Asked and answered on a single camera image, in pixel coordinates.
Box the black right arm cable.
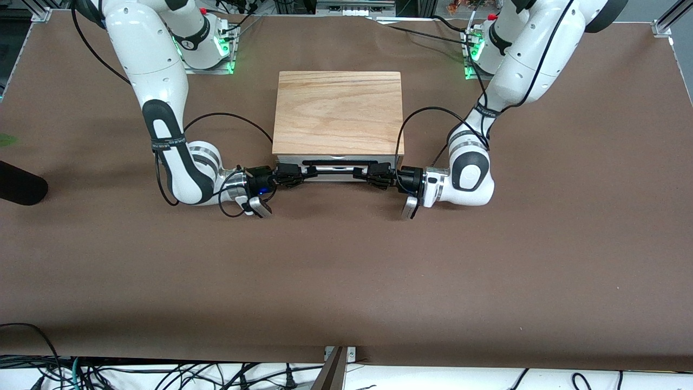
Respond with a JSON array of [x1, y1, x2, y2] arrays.
[[70, 0, 274, 218]]

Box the wooden drawer cabinet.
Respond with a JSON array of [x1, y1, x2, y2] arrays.
[[272, 71, 405, 183]]

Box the short black table cable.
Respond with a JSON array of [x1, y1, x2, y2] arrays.
[[432, 15, 469, 33]]

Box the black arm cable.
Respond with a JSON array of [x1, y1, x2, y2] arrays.
[[395, 0, 576, 175], [70, 0, 274, 218]]

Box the dark slanted bar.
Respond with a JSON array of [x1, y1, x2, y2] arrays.
[[311, 347, 348, 390]]

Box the tangled black floor cables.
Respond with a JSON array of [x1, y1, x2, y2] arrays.
[[0, 355, 325, 390]]

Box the long black table cable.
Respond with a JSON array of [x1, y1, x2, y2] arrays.
[[374, 19, 477, 47]]

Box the white-fronted wooden drawer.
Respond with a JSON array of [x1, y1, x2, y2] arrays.
[[277, 155, 400, 170]]

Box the black looped floor cable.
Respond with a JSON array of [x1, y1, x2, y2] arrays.
[[0, 322, 63, 390]]

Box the black rounded cylinder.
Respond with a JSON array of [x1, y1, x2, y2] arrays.
[[0, 161, 49, 206]]

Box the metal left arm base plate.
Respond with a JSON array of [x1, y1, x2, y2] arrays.
[[464, 27, 496, 82]]

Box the white multi-port device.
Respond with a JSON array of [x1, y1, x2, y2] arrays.
[[316, 0, 397, 17]]

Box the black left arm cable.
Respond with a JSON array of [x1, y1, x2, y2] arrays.
[[395, 0, 576, 175]]

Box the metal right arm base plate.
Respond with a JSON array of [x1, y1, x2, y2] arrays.
[[178, 24, 237, 75]]

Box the black wire drawer handle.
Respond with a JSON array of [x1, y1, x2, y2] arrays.
[[302, 159, 378, 175]]

